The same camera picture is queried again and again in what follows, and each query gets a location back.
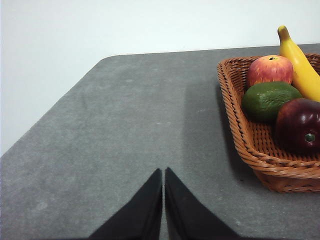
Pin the yellow banana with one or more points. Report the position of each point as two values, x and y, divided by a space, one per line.
300 70

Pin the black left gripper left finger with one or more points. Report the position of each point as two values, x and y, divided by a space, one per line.
140 217

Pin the dark purple plum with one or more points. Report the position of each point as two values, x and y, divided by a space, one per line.
297 125

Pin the brown wicker basket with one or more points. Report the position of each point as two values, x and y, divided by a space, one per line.
275 172

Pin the green avocado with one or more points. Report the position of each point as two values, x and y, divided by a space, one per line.
267 102

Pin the red yellow apple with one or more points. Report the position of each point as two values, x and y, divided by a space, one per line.
270 70

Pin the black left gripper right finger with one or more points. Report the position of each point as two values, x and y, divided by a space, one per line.
187 217

